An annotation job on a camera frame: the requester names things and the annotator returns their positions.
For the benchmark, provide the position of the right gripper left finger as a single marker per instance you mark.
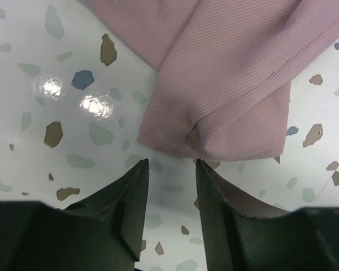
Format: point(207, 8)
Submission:
point(101, 232)

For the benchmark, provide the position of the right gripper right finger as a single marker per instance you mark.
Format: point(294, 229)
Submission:
point(241, 232)

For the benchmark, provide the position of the pink tank top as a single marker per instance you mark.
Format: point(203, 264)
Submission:
point(224, 69)

